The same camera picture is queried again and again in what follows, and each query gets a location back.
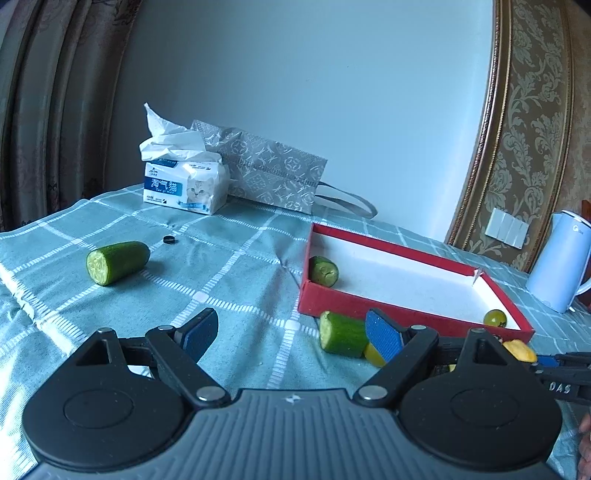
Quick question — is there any long cucumber piece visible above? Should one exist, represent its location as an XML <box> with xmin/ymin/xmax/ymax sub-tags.
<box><xmin>86</xmin><ymin>241</ymin><xmax>151</xmax><ymax>287</ymax></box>

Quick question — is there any white electric kettle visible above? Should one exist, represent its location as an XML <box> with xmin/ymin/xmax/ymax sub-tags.
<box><xmin>525</xmin><ymin>210</ymin><xmax>591</xmax><ymax>313</ymax></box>

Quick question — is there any brown curtain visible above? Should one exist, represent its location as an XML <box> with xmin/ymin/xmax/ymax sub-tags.
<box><xmin>0</xmin><ymin>0</ymin><xmax>141</xmax><ymax>232</ymax></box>

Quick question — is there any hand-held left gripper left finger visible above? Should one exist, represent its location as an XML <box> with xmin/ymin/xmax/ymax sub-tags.
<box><xmin>74</xmin><ymin>308</ymin><xmax>232</xmax><ymax>409</ymax></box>

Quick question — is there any white wall switch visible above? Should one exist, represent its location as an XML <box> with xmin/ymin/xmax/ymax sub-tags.
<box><xmin>488</xmin><ymin>208</ymin><xmax>529</xmax><ymax>250</ymax></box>

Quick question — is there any red shallow box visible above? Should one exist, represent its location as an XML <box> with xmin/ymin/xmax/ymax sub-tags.
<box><xmin>298</xmin><ymin>222</ymin><xmax>535</xmax><ymax>344</ymax></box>

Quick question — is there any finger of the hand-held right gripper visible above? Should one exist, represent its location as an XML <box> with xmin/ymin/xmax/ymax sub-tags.
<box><xmin>536</xmin><ymin>368</ymin><xmax>591</xmax><ymax>403</ymax></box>
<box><xmin>531</xmin><ymin>352</ymin><xmax>591</xmax><ymax>370</ymax></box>

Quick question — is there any grey patterned gift bag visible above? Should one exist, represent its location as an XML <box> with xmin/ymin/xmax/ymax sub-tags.
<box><xmin>191</xmin><ymin>119</ymin><xmax>377</xmax><ymax>220</ymax></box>

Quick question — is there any cracked cucumber piece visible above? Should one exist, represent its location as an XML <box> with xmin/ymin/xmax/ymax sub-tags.
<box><xmin>308</xmin><ymin>256</ymin><xmax>339</xmax><ymax>288</ymax></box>

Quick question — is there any checked teal tablecloth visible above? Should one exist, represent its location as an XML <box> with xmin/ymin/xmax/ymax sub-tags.
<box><xmin>0</xmin><ymin>182</ymin><xmax>591</xmax><ymax>480</ymax></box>

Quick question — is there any yellow jackfruit piece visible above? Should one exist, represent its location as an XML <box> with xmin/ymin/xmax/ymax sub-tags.
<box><xmin>502</xmin><ymin>340</ymin><xmax>539</xmax><ymax>364</ymax></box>

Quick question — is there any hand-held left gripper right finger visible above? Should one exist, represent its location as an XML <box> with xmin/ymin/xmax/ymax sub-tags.
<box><xmin>353</xmin><ymin>308</ymin><xmax>522</xmax><ymax>409</ymax></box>

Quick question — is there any person's right hand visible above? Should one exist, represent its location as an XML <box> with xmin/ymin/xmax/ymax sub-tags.
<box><xmin>576</xmin><ymin>410</ymin><xmax>591</xmax><ymax>480</ymax></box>

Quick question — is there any large green tomato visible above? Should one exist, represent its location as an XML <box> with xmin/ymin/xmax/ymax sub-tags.
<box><xmin>364</xmin><ymin>342</ymin><xmax>387</xmax><ymax>368</ymax></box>

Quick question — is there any short cucumber piece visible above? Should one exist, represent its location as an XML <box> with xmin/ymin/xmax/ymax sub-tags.
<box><xmin>320</xmin><ymin>311</ymin><xmax>370</xmax><ymax>358</ymax></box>

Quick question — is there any white tissue pack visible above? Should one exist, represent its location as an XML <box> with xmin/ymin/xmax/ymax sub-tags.
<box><xmin>140</xmin><ymin>102</ymin><xmax>230</xmax><ymax>216</ymax></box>

